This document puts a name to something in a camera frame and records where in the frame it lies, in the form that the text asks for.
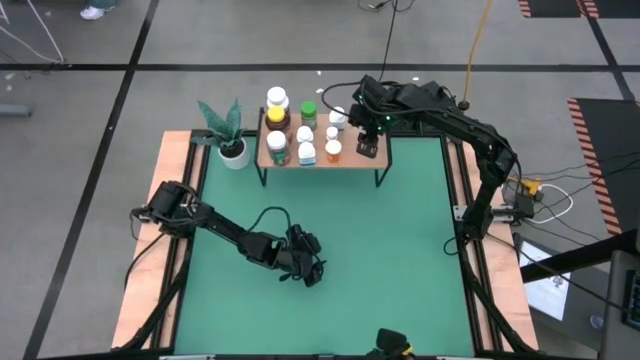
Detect dark arm cable loop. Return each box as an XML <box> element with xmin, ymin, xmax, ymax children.
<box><xmin>321</xmin><ymin>79</ymin><xmax>364</xmax><ymax>119</ymax></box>
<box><xmin>247</xmin><ymin>205</ymin><xmax>294</xmax><ymax>239</ymax></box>

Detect yellow hanging cable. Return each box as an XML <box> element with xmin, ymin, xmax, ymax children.
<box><xmin>458</xmin><ymin>0</ymin><xmax>495</xmax><ymax>111</ymax></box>

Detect snake plant in white pot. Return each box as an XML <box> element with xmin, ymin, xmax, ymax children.
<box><xmin>191</xmin><ymin>97</ymin><xmax>252</xmax><ymax>170</ymax></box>

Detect black beam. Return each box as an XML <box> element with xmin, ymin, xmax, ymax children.
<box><xmin>519</xmin><ymin>228</ymin><xmax>640</xmax><ymax>284</ymax></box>

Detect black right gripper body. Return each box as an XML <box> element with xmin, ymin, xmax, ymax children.
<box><xmin>349</xmin><ymin>74</ymin><xmax>399</xmax><ymax>135</ymax></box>

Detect dark right arm cable loop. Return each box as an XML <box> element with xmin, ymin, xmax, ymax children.
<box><xmin>321</xmin><ymin>79</ymin><xmax>364</xmax><ymax>119</ymax></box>

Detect clear gummy jar green label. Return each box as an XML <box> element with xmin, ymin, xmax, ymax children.
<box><xmin>264</xmin><ymin>129</ymin><xmax>292</xmax><ymax>168</ymax></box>

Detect grey desk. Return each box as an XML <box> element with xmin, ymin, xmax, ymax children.
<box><xmin>598</xmin><ymin>249</ymin><xmax>640</xmax><ymax>360</ymax></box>

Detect dark left arm cable loop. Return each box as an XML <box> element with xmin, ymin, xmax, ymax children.
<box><xmin>247</xmin><ymin>205</ymin><xmax>294</xmax><ymax>239</ymax></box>

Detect orange pill vial white cap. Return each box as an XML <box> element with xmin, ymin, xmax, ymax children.
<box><xmin>324</xmin><ymin>139</ymin><xmax>344</xmax><ymax>165</ymax></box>

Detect black keyboard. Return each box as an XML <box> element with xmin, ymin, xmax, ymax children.
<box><xmin>622</xmin><ymin>269</ymin><xmax>640</xmax><ymax>332</ymax></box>

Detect brown bottle yellow cap label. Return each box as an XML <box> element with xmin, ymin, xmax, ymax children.
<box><xmin>264</xmin><ymin>104</ymin><xmax>292</xmax><ymax>135</ymax></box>

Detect green-capped medicine bottle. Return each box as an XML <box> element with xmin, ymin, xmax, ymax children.
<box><xmin>299</xmin><ymin>100</ymin><xmax>319</xmax><ymax>130</ymax></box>

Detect black perforated box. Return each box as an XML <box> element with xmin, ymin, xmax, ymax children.
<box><xmin>384</xmin><ymin>82</ymin><xmax>464</xmax><ymax>135</ymax></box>

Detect wooden table side board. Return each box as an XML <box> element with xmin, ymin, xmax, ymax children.
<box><xmin>112</xmin><ymin>130</ymin><xmax>207</xmax><ymax>350</ymax></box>
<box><xmin>444</xmin><ymin>130</ymin><xmax>540</xmax><ymax>351</ymax></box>

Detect white Melatonin bottle blue label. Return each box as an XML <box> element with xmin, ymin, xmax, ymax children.
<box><xmin>297</xmin><ymin>141</ymin><xmax>318</xmax><ymax>168</ymax></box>

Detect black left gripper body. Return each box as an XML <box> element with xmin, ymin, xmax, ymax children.
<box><xmin>269</xmin><ymin>224</ymin><xmax>323</xmax><ymax>274</ymax></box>

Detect grey floor bar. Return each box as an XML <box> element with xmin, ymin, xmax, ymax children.
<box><xmin>0</xmin><ymin>103</ymin><xmax>33</xmax><ymax>118</ymax></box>

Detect narrow black orange-striped floor mat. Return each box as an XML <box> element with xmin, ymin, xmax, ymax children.
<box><xmin>517</xmin><ymin>0</ymin><xmax>640</xmax><ymax>20</ymax></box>

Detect wooden shelf black metal frame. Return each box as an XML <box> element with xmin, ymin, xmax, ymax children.
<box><xmin>253</xmin><ymin>107</ymin><xmax>394</xmax><ymax>189</ymax></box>

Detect yellow power plug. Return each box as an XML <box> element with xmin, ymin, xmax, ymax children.
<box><xmin>518</xmin><ymin>178</ymin><xmax>544</xmax><ymax>197</ymax></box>

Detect large black orange-striped floor mat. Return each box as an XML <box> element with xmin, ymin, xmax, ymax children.
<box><xmin>567</xmin><ymin>97</ymin><xmax>640</xmax><ymax>237</ymax></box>

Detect white screen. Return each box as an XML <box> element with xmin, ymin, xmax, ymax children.
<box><xmin>519</xmin><ymin>238</ymin><xmax>572</xmax><ymax>322</ymax></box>

